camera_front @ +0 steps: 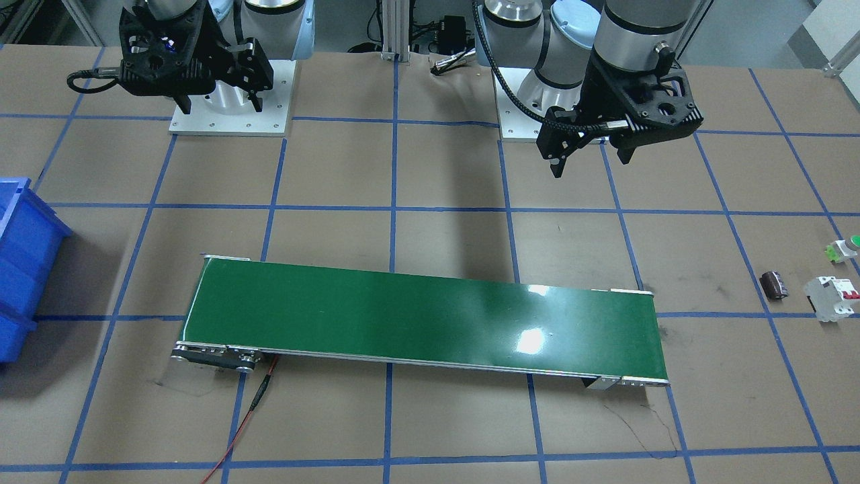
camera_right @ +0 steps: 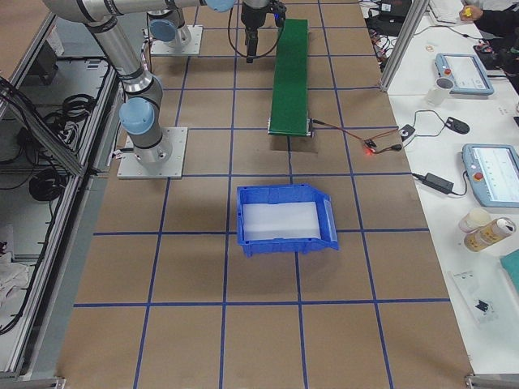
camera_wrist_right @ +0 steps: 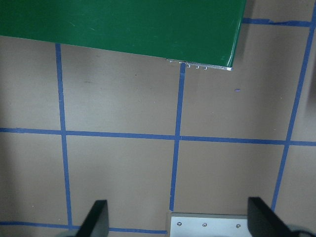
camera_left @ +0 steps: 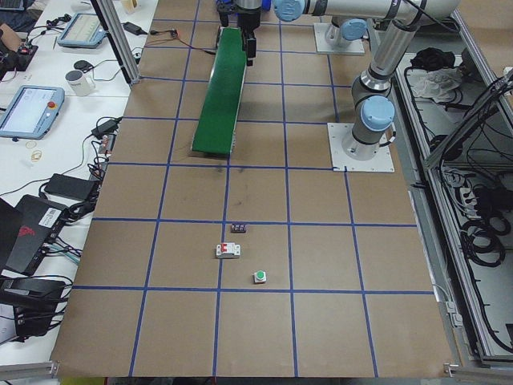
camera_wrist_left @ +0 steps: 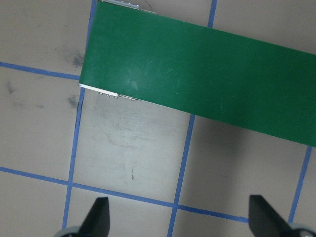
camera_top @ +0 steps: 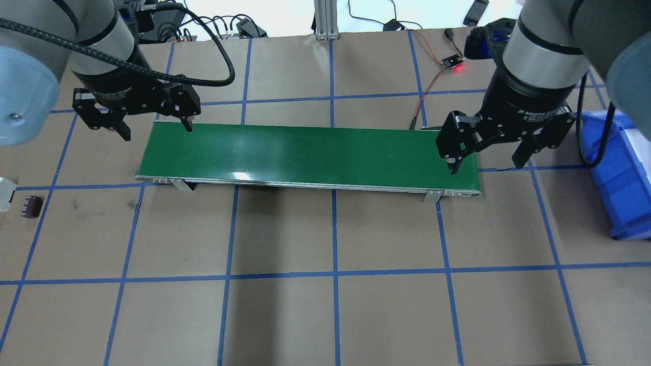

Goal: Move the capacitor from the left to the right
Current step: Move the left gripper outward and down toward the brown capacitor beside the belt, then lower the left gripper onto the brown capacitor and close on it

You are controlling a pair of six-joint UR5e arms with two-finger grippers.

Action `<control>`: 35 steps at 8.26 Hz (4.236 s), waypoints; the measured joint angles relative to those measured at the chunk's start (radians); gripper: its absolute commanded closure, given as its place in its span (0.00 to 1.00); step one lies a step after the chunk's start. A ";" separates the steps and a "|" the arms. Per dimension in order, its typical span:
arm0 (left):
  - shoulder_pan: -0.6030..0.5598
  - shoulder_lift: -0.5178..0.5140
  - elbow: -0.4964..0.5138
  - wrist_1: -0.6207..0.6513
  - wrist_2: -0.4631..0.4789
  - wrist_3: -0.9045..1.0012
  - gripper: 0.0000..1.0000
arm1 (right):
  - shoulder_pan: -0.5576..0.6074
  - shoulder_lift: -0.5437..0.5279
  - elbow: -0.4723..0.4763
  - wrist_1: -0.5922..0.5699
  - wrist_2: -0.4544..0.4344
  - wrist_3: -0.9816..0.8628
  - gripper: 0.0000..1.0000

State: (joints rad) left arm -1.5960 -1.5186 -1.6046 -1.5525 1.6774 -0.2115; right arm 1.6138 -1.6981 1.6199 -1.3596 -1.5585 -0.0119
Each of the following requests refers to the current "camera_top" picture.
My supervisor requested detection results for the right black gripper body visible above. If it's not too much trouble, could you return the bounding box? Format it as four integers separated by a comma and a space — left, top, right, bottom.
472, 71, 574, 148

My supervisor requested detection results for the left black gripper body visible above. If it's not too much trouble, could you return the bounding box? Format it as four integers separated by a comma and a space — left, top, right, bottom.
73, 69, 185, 116

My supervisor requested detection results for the brown cylindrical capacitor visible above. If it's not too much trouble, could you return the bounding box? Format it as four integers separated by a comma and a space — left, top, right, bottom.
20, 195, 44, 219

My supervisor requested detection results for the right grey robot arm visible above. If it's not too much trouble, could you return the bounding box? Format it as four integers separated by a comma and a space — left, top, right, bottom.
436, 1, 649, 174

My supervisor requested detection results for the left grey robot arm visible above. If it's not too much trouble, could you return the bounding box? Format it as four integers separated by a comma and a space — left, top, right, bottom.
1, 1, 201, 146

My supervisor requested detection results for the sensor module with red LED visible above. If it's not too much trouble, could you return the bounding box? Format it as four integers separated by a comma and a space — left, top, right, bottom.
441, 54, 464, 72

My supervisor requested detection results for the blue plastic bin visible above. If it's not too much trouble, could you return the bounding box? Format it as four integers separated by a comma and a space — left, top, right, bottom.
590, 111, 650, 240

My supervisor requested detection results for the black power adapter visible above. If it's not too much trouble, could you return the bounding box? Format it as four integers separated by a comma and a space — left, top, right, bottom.
235, 18, 268, 39

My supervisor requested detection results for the white circuit breaker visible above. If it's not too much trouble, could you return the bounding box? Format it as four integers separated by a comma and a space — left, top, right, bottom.
0, 177, 18, 211

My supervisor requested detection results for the green conveyor belt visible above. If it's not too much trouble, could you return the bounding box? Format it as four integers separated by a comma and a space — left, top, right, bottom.
135, 122, 482, 202

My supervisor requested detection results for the red black sensor wire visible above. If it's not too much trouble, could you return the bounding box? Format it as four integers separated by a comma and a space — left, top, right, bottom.
407, 29, 463, 131

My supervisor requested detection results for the aluminium frame post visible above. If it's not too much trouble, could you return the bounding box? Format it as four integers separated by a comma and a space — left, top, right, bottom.
313, 0, 340, 40

